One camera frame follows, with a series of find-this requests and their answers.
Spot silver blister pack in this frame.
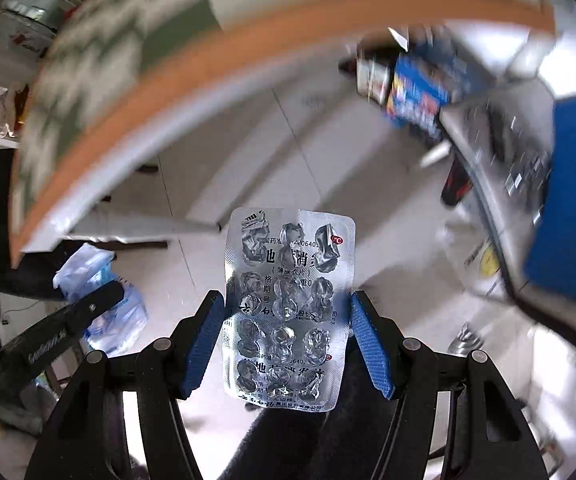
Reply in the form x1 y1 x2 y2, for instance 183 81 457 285
222 207 357 413

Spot blue printed carton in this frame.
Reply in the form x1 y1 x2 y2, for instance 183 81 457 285
385 40 474 141

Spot checkered green white table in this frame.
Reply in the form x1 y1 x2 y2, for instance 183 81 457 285
8 0 559 268

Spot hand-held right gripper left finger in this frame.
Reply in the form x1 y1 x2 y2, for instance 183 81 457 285
25 290 226 480

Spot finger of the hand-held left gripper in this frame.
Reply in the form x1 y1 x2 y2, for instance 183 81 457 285
65 280 124 333

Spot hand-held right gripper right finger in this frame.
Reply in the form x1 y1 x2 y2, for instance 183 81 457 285
350 290 551 480

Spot yellow smiley plastic bag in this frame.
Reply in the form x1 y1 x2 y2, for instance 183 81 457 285
460 240 509 293

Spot blue plastic wrapper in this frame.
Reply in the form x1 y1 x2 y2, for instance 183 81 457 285
52 242 149 358

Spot metal ring parts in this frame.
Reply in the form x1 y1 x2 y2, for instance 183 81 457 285
447 322 484 361

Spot person's dark trouser legs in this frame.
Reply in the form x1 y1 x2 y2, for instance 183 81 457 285
248 335 449 480

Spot blue box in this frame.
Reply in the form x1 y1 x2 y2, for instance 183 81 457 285
523 87 576 311

